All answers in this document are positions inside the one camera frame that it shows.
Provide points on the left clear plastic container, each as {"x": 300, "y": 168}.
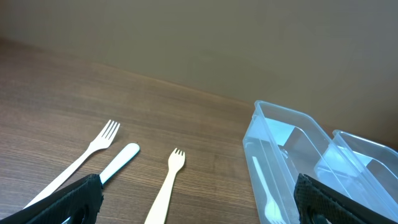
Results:
{"x": 286, "y": 143}

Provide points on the white plastic fork far left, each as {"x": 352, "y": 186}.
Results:
{"x": 102, "y": 141}

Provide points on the white fork rounded handle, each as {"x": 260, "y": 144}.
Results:
{"x": 122, "y": 158}

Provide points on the white fork in container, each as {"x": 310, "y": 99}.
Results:
{"x": 271, "y": 209}

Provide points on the clear plastic container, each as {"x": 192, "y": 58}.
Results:
{"x": 286, "y": 143}
{"x": 363, "y": 170}

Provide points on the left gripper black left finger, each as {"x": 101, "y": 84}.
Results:
{"x": 80, "y": 202}

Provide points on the right clear plastic container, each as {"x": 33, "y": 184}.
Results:
{"x": 363, "y": 170}

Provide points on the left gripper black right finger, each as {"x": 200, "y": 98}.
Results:
{"x": 318, "y": 203}

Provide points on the cream wooden fork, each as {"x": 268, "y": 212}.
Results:
{"x": 158, "y": 211}

